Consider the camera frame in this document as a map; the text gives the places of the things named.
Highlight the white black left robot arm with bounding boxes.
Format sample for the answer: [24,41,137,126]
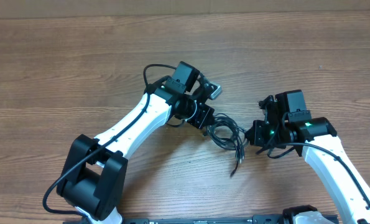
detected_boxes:
[53,62,221,223]

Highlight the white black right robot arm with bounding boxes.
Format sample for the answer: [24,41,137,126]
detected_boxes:
[246,90,370,223]

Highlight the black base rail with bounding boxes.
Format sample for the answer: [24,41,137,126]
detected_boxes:
[63,213,340,224]

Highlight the brown cardboard wall panel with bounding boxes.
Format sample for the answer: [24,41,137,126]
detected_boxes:
[0,0,370,19]

